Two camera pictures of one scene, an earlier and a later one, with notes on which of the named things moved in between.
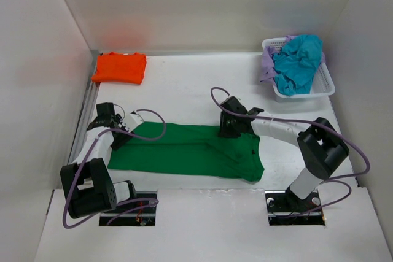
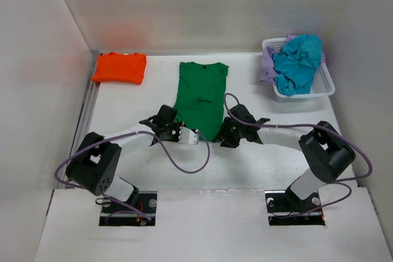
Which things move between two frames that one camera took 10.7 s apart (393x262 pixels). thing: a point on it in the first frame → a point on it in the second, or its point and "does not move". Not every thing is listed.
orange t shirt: x=124 y=68 does not move
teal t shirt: x=296 y=64 does not move
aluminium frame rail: x=86 y=111 does not move
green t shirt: x=190 y=150 → x=200 y=97
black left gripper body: x=120 y=138 → x=172 y=132
